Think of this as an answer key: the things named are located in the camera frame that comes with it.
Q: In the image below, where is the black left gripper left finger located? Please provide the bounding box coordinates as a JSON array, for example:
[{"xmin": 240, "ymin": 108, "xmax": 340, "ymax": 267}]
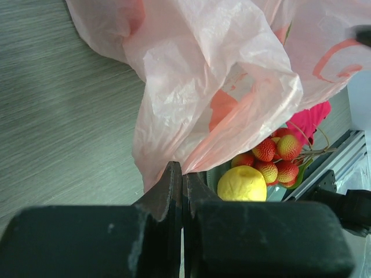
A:
[{"xmin": 133, "ymin": 162, "xmax": 182, "ymax": 222}]

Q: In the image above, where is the red folded cloth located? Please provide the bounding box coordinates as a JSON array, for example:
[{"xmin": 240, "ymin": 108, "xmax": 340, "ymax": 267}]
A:
[{"xmin": 286, "ymin": 101, "xmax": 331, "ymax": 145}]

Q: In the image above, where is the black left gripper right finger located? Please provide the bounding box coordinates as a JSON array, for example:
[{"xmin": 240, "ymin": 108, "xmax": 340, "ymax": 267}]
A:
[{"xmin": 182, "ymin": 173, "xmax": 220, "ymax": 218}]

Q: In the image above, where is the fake yellow pear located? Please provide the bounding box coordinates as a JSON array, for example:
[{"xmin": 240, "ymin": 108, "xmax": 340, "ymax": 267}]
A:
[{"xmin": 217, "ymin": 166, "xmax": 267, "ymax": 202}]

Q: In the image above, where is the aluminium frame rail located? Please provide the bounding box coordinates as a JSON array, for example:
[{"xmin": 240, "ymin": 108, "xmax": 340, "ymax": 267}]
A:
[{"xmin": 282, "ymin": 130, "xmax": 370, "ymax": 202}]

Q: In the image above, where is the light green plate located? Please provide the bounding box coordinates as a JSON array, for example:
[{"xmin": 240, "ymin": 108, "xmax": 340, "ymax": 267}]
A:
[{"xmin": 201, "ymin": 161, "xmax": 287, "ymax": 202}]

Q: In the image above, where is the pink plastic bag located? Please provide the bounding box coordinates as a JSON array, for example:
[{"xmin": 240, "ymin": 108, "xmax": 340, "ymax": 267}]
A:
[{"xmin": 67, "ymin": 1, "xmax": 370, "ymax": 191}]

